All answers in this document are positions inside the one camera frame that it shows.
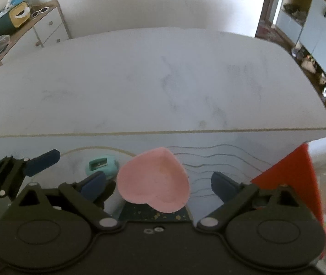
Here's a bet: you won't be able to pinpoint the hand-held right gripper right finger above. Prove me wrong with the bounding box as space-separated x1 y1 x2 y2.
196 172 304 231

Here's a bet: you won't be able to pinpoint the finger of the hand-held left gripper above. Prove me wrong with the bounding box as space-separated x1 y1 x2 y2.
0 149 61 202
94 180 117 209

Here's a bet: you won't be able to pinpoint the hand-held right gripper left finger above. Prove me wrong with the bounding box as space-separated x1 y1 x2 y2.
17 172 122 231

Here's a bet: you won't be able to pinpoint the teal pencil sharpener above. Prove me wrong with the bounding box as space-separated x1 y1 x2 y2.
86 155 119 179

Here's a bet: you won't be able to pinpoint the pink heart-shaped bowl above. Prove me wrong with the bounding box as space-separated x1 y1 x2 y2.
116 147 190 214

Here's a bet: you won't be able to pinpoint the red cardboard box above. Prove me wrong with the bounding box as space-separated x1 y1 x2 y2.
250 132 326 275

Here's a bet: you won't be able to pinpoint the small white wooden dresser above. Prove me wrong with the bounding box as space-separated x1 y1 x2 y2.
1 0 73 63

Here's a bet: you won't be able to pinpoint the teal and yellow tissue box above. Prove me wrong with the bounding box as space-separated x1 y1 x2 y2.
0 0 32 35

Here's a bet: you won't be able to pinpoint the white sunglasses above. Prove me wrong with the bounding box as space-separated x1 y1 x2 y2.
31 6 50 18

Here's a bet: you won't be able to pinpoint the pair of pink shoes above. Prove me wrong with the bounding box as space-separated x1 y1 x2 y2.
301 54 318 73

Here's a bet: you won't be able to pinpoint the pair of grey slippers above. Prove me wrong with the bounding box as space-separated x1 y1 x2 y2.
291 41 305 59

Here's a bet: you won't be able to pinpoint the patterned red rug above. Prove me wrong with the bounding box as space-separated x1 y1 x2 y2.
256 24 281 41

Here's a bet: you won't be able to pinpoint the low white shoe cabinet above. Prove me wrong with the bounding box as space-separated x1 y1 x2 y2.
275 4 304 42

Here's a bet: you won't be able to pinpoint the brown door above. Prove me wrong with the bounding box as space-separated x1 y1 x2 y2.
255 0 281 38

